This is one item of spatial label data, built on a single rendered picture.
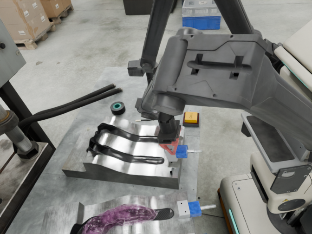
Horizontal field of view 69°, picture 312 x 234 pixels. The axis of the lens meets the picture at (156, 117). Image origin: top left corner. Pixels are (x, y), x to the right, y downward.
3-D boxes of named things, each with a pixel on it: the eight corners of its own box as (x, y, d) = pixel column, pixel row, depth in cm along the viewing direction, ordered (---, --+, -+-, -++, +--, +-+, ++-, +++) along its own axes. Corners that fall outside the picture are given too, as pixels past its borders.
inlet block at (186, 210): (213, 202, 82) (214, 195, 78) (217, 216, 78) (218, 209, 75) (177, 208, 82) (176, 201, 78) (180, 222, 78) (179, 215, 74)
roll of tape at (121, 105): (110, 115, 125) (108, 111, 123) (113, 106, 131) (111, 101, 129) (124, 115, 124) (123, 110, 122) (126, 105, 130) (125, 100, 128)
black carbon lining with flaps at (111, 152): (169, 139, 100) (167, 124, 93) (163, 170, 89) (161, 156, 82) (97, 133, 107) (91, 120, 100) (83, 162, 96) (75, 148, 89)
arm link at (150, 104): (192, 115, 28) (216, 36, 29) (149, 101, 28) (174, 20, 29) (152, 123, 71) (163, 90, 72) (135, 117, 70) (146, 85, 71)
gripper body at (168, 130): (158, 143, 76) (152, 126, 72) (164, 124, 84) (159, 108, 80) (176, 142, 74) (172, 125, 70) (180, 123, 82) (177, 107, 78)
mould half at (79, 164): (185, 139, 108) (184, 119, 98) (178, 189, 90) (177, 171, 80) (89, 132, 118) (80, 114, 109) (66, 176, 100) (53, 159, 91)
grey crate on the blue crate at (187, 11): (222, 6, 372) (222, -4, 361) (221, 16, 344) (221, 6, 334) (185, 8, 386) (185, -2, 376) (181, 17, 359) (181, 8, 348)
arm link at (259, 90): (219, 106, 19) (250, 0, 20) (140, 100, 31) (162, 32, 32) (360, 178, 44) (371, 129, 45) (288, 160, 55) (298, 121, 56)
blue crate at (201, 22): (220, 19, 387) (222, 6, 371) (219, 30, 359) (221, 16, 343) (185, 20, 401) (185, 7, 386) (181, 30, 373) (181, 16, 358)
